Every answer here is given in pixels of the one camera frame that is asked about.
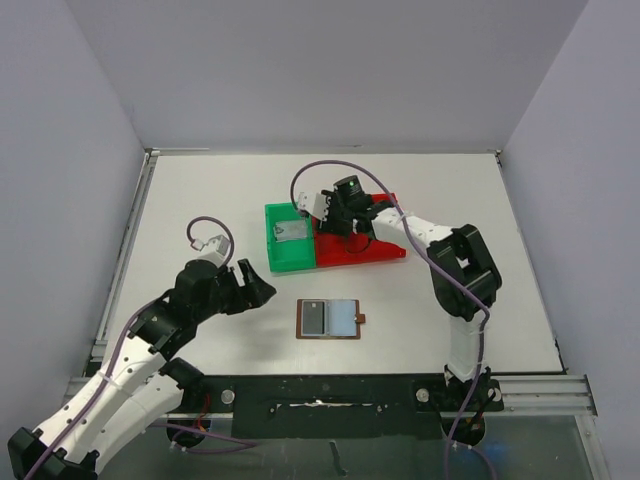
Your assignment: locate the brown leather card holder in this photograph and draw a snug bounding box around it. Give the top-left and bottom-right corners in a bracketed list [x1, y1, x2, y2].
[295, 299, 366, 340]

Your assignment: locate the silver card in bin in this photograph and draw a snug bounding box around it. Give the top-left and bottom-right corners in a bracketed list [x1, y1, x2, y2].
[273, 219, 309, 243]

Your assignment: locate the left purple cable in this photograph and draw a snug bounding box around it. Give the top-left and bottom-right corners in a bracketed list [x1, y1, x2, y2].
[27, 216, 259, 480]

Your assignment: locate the red bin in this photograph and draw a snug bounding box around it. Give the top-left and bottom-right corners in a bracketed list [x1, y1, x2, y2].
[346, 193, 406, 264]
[311, 218, 370, 268]

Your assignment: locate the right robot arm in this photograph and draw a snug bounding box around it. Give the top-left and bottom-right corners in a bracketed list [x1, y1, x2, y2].
[298, 175, 502, 382]

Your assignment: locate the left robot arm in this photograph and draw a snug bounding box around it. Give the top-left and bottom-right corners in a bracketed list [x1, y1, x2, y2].
[8, 259, 277, 479]

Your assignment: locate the green plastic bin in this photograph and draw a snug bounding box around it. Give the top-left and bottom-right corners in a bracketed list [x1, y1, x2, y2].
[264, 203, 316, 273]

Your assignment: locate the red middle bin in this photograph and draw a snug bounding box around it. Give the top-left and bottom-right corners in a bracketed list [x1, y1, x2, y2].
[311, 218, 370, 268]

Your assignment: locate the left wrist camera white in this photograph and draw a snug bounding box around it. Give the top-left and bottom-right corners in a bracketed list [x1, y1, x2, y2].
[191, 234, 234, 267]

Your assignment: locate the red right bin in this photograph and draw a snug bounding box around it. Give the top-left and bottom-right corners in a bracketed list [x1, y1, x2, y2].
[346, 193, 406, 264]

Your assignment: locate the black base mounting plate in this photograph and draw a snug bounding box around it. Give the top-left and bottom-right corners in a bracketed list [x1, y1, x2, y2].
[173, 374, 504, 440]

